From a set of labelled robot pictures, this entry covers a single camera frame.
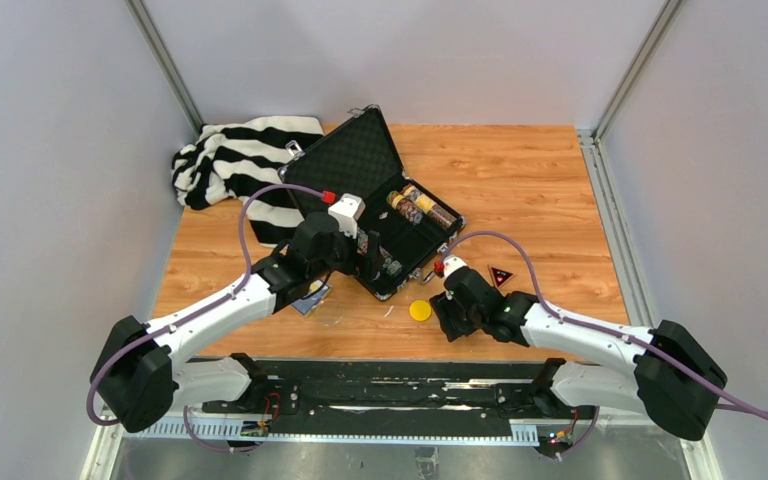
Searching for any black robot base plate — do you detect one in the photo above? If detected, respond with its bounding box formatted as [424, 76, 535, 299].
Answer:
[199, 359, 595, 440]

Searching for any clear round plastic disc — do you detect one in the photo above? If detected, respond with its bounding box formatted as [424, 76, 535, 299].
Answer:
[313, 298, 345, 327]

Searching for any black white striped cloth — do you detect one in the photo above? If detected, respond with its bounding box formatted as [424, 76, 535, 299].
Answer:
[171, 116, 325, 211]

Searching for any black triangular heart token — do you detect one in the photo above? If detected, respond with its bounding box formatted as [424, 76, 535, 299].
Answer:
[488, 265, 515, 289]

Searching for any yellow round dealer button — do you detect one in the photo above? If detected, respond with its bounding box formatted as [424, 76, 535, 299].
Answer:
[409, 300, 433, 322]

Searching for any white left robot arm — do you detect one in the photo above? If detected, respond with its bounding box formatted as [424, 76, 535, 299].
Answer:
[86, 212, 384, 433]

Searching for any blue yellow card deck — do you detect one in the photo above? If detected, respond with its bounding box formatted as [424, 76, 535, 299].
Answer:
[291, 280, 331, 316]

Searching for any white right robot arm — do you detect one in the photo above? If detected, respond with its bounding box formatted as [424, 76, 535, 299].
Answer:
[430, 257, 727, 441]

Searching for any blue-green poker chip stack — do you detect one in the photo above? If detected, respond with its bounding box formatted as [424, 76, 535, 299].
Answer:
[383, 257, 403, 278]

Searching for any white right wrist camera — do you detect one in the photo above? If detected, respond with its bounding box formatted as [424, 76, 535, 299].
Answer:
[442, 255, 468, 280]

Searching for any black poker set case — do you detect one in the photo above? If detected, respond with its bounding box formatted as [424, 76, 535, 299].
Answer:
[279, 104, 465, 301]

